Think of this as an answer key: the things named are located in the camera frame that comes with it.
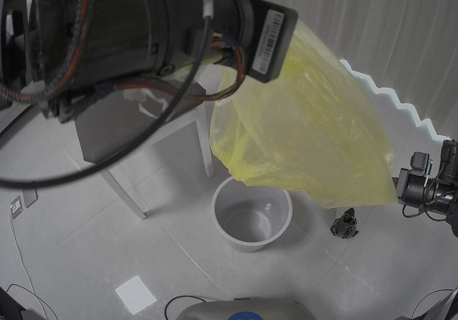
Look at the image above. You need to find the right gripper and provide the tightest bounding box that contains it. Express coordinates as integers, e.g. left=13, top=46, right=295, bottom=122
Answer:
left=392, top=168, right=439, bottom=209

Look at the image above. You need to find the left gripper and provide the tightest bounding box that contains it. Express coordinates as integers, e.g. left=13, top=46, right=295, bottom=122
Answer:
left=30, top=0, right=298, bottom=92

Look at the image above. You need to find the black plastic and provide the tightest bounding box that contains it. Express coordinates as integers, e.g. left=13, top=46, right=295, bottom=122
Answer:
left=330, top=208, right=359, bottom=240

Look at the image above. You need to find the yellow plastic bag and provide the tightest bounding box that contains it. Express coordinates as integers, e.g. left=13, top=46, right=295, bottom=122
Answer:
left=209, top=20, right=398, bottom=209

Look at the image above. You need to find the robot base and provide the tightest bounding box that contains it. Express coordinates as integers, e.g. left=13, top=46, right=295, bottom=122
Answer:
left=177, top=297, right=317, bottom=320

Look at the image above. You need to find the white trash bin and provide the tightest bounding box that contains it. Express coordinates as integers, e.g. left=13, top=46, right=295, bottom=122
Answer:
left=211, top=177, right=293, bottom=253

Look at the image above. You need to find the grey padded white chair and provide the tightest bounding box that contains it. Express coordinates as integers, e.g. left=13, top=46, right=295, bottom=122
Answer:
left=73, top=61, right=215, bottom=220

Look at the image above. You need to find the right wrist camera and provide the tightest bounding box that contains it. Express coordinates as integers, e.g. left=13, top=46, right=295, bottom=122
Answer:
left=410, top=151, right=431, bottom=172

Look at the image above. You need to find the white cable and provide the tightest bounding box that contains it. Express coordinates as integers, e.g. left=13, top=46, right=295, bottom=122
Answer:
left=9, top=203, right=47, bottom=320

